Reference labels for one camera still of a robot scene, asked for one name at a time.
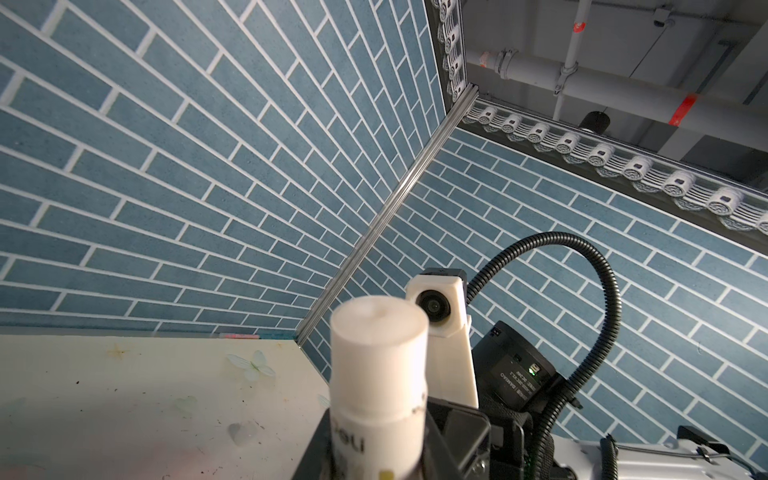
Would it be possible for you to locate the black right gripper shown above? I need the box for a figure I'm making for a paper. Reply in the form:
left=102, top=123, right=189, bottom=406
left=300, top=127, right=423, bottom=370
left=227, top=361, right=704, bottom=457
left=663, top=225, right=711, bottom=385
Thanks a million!
left=427, top=397, right=532, bottom=479

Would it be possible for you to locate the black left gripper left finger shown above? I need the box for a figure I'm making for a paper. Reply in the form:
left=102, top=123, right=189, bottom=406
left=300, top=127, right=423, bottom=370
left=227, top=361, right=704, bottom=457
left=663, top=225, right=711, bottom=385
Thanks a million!
left=292, top=410, right=333, bottom=480

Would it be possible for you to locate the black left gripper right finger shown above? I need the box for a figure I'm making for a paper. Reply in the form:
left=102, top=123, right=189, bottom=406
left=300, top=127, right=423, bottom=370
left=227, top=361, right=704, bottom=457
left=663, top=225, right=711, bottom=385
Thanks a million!
left=420, top=413, right=462, bottom=480

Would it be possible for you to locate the white glue stick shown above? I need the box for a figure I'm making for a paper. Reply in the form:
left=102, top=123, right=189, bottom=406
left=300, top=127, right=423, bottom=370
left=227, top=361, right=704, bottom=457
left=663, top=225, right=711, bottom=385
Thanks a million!
left=329, top=296, right=428, bottom=479

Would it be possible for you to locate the white lace trim strip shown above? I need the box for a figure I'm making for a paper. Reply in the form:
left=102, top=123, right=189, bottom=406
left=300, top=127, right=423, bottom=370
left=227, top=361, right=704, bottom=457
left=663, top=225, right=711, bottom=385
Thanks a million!
left=429, top=1, right=767, bottom=236

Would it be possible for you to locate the grey ceiling pipe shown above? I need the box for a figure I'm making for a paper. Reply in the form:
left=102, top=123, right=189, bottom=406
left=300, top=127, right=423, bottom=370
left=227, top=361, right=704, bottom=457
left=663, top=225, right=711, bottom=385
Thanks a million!
left=466, top=50, right=767, bottom=151

